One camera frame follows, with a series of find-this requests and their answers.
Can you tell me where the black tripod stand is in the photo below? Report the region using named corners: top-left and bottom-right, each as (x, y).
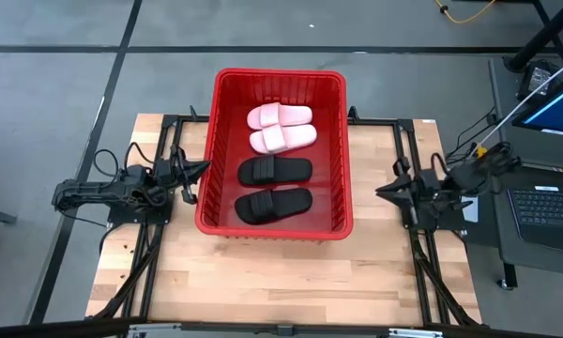
top-left (504, 0), bottom-right (563, 74)

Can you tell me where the white paper tag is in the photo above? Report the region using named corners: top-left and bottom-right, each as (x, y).
top-left (462, 196), bottom-right (479, 224)

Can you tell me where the black power cable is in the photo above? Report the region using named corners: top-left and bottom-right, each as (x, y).
top-left (445, 106), bottom-right (498, 163)

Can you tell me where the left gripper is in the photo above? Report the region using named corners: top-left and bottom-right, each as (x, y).
top-left (150, 145), bottom-right (211, 205)

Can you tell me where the black slide sandal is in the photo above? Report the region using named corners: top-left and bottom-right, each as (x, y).
top-left (234, 188), bottom-right (314, 225)
top-left (236, 155), bottom-right (313, 186)

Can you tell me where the yellow cable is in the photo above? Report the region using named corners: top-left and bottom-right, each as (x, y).
top-left (434, 0), bottom-right (497, 24)

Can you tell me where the white cable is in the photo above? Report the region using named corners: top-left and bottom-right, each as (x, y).
top-left (471, 53), bottom-right (563, 156)

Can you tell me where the computer monitor blue screen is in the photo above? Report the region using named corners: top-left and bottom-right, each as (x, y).
top-left (512, 69), bottom-right (563, 138)

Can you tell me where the black laptop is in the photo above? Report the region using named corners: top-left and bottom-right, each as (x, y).
top-left (506, 184), bottom-right (563, 253)

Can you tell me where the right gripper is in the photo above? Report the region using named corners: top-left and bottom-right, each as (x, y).
top-left (374, 158), bottom-right (441, 226)

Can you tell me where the pink slide sandal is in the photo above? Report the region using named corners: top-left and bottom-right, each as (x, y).
top-left (248, 124), bottom-right (318, 156)
top-left (246, 101), bottom-right (314, 131)

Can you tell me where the red plastic bin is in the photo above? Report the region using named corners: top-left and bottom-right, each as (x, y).
top-left (194, 68), bottom-right (356, 241)

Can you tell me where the silver metal bracket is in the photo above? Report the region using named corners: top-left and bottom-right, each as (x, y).
top-left (127, 323), bottom-right (179, 337)
top-left (388, 328), bottom-right (445, 338)

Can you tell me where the black power adapter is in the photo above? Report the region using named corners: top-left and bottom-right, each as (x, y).
top-left (517, 60), bottom-right (563, 100)

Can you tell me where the black aluminium frame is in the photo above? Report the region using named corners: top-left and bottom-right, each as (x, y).
top-left (0, 105), bottom-right (487, 338)

